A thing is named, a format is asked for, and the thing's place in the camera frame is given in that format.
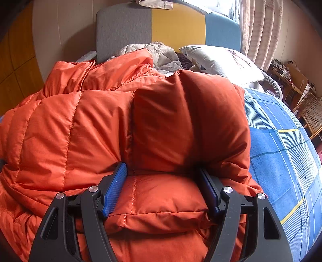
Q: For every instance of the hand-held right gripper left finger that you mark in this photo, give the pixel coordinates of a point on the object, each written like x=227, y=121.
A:
x=114, y=187

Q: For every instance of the grey yellow blue headboard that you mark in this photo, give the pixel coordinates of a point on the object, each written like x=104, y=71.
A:
x=153, y=27

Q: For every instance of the white printed pillow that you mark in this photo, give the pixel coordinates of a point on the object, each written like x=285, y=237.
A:
x=221, y=61

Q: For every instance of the rattan back chair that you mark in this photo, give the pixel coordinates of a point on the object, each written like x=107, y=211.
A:
x=310, y=113

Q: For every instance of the pink patterned curtain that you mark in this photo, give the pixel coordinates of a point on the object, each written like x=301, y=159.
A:
x=260, y=30

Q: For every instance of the grey ruffled cushion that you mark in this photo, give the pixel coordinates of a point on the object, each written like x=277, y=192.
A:
x=273, y=85

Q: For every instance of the white quilted jacket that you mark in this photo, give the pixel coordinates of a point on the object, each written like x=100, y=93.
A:
x=156, y=54

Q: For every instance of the blue plaid bed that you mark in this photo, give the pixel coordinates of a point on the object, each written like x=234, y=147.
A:
x=279, y=148

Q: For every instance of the wooden desk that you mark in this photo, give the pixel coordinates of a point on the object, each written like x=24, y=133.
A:
x=286, y=75

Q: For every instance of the wooden wardrobe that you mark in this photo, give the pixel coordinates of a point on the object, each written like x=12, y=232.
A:
x=18, y=58

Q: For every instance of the beige cloth on headboard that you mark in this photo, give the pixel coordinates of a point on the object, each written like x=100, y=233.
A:
x=161, y=3

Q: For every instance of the orange down jacket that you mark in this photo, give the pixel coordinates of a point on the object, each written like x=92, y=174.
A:
x=105, y=131

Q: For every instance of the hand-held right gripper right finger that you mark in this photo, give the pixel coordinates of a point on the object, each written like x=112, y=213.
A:
x=210, y=191

